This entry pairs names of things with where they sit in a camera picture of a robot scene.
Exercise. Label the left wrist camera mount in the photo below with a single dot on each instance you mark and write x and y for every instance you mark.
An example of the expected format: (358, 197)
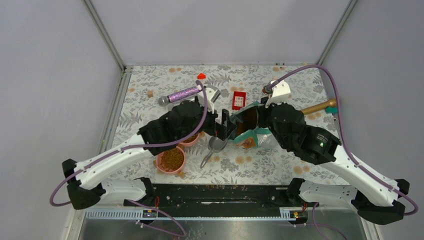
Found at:
(212, 94)

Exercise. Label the teal toy block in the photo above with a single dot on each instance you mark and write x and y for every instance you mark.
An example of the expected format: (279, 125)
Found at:
(331, 110)

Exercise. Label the black mounting base plate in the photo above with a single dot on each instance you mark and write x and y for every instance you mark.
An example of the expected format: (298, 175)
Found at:
(222, 201)

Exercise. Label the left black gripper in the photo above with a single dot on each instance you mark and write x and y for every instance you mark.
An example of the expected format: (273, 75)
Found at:
(221, 131)

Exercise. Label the floral table mat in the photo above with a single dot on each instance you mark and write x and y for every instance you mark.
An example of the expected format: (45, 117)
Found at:
(233, 165)

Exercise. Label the near pink pet bowl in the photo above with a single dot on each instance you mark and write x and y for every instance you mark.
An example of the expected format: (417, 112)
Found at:
(161, 171)

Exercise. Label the brown kibble in near bowl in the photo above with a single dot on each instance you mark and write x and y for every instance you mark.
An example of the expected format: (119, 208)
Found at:
(172, 160)

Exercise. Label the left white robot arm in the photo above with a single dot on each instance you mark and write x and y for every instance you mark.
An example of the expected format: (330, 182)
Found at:
(89, 183)

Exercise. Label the red toy block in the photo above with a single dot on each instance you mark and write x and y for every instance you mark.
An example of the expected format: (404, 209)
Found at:
(201, 76)

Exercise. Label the brown kibble in bowl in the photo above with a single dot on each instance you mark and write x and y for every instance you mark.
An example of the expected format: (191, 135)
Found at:
(191, 139)
(172, 160)

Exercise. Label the purple glitter toy microphone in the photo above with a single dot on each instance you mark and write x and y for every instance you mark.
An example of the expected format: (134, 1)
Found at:
(179, 95)

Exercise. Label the red window brick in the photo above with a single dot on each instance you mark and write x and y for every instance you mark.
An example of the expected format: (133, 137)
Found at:
(238, 100)

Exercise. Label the pink pet bowl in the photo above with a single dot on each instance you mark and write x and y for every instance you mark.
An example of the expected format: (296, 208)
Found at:
(191, 144)
(161, 171)

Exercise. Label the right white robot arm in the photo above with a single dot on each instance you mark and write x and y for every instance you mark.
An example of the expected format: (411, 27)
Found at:
(371, 195)

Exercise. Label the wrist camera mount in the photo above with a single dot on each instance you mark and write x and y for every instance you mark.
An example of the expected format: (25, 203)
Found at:
(212, 94)
(277, 92)

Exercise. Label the green pet food bag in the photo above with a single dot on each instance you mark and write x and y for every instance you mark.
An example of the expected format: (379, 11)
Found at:
(248, 134)

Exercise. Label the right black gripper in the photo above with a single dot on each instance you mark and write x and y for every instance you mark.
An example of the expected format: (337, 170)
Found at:
(262, 111)

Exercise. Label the far pink pet bowl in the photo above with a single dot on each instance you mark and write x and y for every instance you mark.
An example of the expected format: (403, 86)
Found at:
(191, 144)

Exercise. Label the tan block by near bowl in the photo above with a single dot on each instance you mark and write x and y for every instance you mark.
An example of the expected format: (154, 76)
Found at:
(181, 174)

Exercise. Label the gold toy microphone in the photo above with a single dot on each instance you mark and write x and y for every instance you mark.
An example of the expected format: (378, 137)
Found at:
(331, 103)

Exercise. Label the brown kibble in far bowl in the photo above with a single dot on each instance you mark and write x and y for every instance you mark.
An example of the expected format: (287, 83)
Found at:
(191, 139)

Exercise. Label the metal food scoop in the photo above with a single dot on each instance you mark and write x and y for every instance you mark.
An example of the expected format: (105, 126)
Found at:
(215, 145)

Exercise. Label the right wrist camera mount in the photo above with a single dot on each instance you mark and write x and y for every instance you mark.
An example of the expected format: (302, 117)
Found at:
(277, 92)

